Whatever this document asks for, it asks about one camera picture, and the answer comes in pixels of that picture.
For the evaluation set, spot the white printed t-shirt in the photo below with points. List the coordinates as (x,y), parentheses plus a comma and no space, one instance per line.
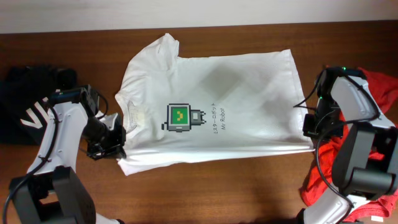
(189,110)

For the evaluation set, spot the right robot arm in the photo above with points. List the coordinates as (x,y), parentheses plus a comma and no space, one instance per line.
(365,168)

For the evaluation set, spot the red t-shirt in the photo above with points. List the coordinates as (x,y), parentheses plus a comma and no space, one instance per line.
(384,90)

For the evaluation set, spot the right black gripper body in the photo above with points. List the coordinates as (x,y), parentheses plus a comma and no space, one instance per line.
(326,114)

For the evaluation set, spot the black folded t-shirt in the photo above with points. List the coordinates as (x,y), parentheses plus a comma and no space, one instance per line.
(24,92)

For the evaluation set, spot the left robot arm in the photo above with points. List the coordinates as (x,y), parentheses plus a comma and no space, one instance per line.
(51,191)

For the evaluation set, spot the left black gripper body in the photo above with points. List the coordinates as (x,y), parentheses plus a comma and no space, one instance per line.
(102,141)

